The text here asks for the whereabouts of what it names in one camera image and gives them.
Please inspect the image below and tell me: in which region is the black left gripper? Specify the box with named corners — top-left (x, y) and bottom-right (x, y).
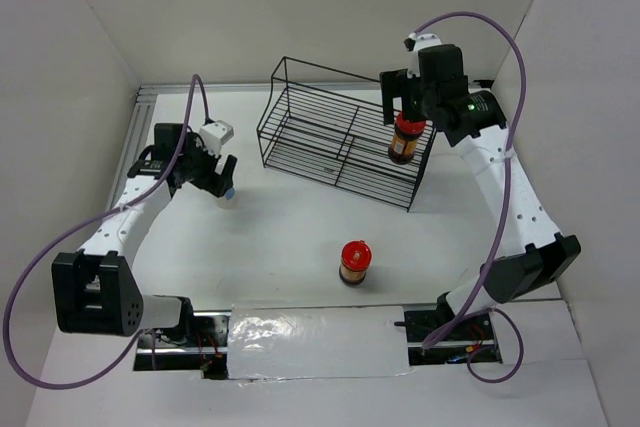
top-left (178, 133), bottom-right (237, 198)

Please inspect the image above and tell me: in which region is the clear jar white beads silver lid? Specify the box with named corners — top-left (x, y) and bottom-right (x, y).
top-left (216, 187), bottom-right (237, 209)

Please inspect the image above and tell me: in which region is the red lid sauce jar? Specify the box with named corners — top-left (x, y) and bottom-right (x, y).
top-left (388, 112), bottom-right (426, 165)
top-left (339, 240), bottom-right (373, 286)

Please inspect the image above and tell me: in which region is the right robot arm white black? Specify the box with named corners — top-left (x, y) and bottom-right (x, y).
top-left (380, 35), bottom-right (581, 339)

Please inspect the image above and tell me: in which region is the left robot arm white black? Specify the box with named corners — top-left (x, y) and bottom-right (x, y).
top-left (52, 120), bottom-right (237, 346)

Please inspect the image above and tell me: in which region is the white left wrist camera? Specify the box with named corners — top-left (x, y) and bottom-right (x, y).
top-left (198, 120), bottom-right (234, 157)

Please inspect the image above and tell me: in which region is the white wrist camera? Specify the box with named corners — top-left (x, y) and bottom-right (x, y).
top-left (402, 32), bottom-right (444, 81)
top-left (198, 120), bottom-right (234, 157)

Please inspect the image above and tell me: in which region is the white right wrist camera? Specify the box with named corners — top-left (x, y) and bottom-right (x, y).
top-left (402, 32), bottom-right (444, 81)

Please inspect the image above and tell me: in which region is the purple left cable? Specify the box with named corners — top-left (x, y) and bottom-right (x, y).
top-left (2, 73), bottom-right (214, 391)

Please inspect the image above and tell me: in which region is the black wire rack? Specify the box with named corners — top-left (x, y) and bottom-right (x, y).
top-left (256, 56), bottom-right (435, 211)

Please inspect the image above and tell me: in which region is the aluminium frame rail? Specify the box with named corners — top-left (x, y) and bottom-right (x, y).
top-left (82, 80), bottom-right (494, 298)

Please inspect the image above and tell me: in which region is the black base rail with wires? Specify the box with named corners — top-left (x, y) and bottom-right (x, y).
top-left (133, 306), bottom-right (501, 381)

